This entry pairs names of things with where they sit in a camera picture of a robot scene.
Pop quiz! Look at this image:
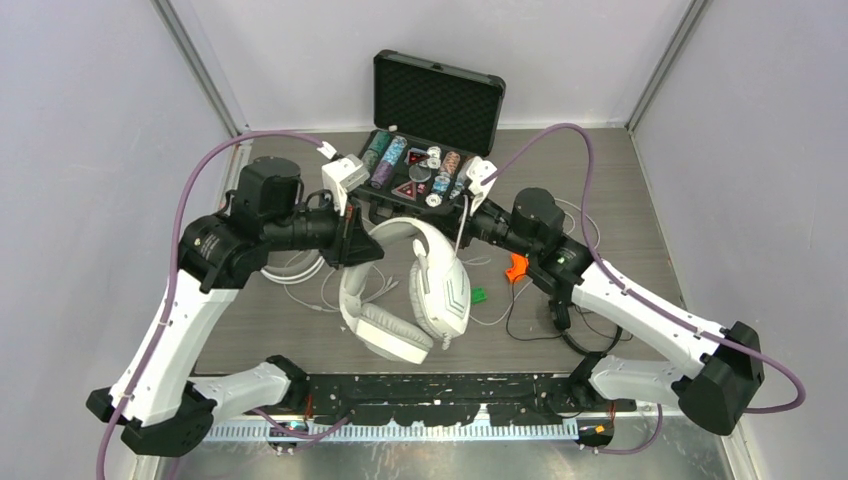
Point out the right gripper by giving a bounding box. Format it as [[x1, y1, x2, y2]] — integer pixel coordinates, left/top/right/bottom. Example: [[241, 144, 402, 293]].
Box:
[[423, 186, 539, 259]]

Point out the white gaming headset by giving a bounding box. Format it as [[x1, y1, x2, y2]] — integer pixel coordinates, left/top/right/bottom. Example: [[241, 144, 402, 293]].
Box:
[[337, 217, 473, 366]]

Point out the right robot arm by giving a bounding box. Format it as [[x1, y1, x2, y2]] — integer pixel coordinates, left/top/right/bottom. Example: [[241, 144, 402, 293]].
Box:
[[462, 188, 765, 436]]

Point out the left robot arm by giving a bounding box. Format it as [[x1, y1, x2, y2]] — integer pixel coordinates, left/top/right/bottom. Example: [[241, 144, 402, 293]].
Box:
[[86, 155, 384, 458]]

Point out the orange toy brick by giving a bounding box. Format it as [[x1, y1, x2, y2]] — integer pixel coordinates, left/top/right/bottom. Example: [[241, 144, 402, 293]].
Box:
[[504, 253, 529, 285]]

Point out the green toy brick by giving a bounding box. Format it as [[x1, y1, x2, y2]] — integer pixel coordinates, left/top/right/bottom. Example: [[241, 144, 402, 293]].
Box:
[[470, 287, 488, 305]]

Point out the black poker chip case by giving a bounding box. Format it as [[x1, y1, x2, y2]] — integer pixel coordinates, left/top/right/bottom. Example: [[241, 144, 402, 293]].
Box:
[[354, 49, 506, 223]]

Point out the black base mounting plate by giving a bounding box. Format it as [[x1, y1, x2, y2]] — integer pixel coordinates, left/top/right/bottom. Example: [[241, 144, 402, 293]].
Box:
[[261, 373, 637, 427]]

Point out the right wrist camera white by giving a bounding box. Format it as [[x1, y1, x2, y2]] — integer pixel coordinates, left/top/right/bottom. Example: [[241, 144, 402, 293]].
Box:
[[465, 156, 497, 216]]

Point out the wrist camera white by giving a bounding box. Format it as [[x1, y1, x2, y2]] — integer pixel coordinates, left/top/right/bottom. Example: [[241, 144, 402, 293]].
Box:
[[465, 156, 497, 216], [321, 154, 370, 216]]

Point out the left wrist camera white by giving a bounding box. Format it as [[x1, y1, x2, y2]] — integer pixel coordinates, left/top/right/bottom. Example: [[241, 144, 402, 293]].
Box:
[[321, 154, 370, 216]]

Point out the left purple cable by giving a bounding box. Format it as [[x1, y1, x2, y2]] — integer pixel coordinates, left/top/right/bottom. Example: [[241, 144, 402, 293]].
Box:
[[95, 130, 339, 480]]

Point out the purple cable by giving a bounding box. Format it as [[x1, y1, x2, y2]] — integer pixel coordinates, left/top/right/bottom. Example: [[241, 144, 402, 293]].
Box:
[[486, 123, 808, 415], [95, 130, 339, 480]]

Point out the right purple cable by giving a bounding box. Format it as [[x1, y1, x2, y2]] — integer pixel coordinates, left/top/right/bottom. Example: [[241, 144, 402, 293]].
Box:
[[486, 123, 808, 415]]

